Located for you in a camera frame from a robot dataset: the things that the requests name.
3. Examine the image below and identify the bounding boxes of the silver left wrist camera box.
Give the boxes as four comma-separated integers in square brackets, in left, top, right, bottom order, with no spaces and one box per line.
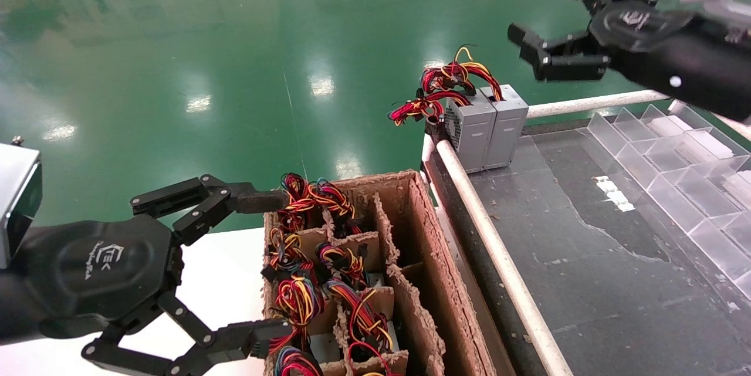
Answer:
[0,138,43,268]

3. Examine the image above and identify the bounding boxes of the grey power supply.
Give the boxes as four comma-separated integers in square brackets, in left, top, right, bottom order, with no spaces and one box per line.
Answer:
[324,279,401,354]
[420,46,530,170]
[275,345,323,376]
[271,275,324,353]
[261,228,314,283]
[308,178,357,233]
[346,341,395,376]
[387,90,498,174]

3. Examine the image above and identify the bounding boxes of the long white pipe rail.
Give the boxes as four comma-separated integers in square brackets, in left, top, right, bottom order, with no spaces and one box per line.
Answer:
[434,138,574,376]

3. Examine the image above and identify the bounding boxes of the black pipe joint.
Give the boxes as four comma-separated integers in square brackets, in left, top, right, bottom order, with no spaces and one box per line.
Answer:
[424,115,449,145]

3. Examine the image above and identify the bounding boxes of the clear acrylic divider tray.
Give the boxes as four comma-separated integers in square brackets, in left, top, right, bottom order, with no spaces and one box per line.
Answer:
[578,103,751,300]

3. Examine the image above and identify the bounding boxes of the white sticker strip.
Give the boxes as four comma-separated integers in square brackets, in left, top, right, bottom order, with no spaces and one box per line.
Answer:
[591,175,635,212]

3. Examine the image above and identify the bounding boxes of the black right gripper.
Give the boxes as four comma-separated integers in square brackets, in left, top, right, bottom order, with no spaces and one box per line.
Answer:
[508,0,751,122]

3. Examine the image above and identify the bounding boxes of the brown cardboard divider box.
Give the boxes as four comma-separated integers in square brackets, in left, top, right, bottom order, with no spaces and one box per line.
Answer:
[261,170,499,376]

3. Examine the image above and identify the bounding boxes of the upper right wire bundle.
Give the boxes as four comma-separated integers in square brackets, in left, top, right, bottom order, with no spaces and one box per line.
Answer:
[280,173,320,230]

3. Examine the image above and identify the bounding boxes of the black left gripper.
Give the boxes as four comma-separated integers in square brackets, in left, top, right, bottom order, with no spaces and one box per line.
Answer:
[0,175,293,376]

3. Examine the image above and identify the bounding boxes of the black worn table mat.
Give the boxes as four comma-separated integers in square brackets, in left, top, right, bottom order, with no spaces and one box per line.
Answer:
[469,124,751,376]

